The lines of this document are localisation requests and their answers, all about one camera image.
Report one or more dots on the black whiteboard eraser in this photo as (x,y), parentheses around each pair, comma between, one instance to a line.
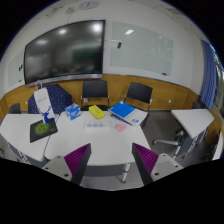
(119,45)

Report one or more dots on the white side table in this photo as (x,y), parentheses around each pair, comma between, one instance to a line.
(193,118)

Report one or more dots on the white paper bag blue deer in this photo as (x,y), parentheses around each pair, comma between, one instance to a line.
(42,101)

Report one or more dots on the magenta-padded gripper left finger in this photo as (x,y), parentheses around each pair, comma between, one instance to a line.
(77,159)

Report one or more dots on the dark grey chair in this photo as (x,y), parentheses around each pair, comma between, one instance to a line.
(15,108)

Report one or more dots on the pink charger block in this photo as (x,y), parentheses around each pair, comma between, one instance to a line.
(121,127)

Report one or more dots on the small glass whiteboard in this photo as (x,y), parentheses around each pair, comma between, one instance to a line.
(16,70)

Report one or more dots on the large glass whiteboard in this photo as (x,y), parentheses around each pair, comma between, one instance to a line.
(143,48)

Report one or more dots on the navy dotted umbrella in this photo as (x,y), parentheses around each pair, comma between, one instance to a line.
(61,98)

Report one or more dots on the large black wall display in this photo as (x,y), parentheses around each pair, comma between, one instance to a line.
(65,51)

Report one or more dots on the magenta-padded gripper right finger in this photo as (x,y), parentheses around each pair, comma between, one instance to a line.
(146,159)

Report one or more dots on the blue tissue box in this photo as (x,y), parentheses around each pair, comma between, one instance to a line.
(73,112)

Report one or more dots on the black mouse pad green print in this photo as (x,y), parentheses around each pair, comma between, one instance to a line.
(43,130)

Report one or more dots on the black chair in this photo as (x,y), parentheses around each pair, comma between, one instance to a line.
(139,92)
(95,89)

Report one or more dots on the yellow box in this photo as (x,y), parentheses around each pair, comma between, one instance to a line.
(96,112)

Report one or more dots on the blue writing pad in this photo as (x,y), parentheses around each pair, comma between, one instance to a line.
(121,109)

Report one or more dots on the dark blue notebook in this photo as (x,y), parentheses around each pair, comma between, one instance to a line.
(120,119)

